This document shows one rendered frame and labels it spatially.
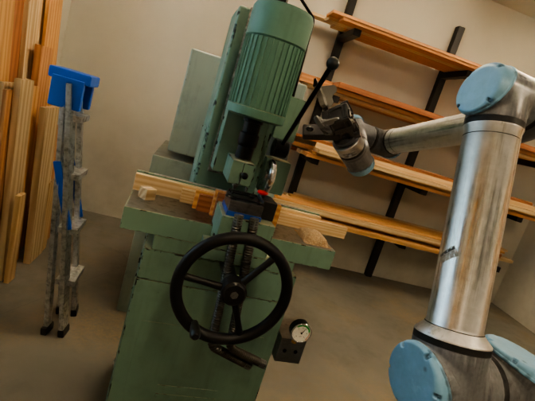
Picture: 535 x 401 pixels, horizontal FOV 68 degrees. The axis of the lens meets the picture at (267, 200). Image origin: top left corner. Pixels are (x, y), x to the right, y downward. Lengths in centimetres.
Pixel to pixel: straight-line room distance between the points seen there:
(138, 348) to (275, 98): 80
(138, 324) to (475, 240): 87
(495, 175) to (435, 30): 319
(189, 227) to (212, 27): 259
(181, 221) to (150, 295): 23
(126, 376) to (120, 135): 253
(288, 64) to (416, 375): 81
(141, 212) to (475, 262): 77
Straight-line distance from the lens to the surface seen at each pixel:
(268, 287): 118
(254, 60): 114
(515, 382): 101
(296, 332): 120
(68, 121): 180
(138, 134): 352
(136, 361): 127
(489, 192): 90
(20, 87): 226
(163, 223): 107
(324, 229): 133
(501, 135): 92
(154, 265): 112
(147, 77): 349
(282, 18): 114
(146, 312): 118
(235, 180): 117
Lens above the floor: 122
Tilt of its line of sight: 12 degrees down
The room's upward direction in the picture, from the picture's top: 17 degrees clockwise
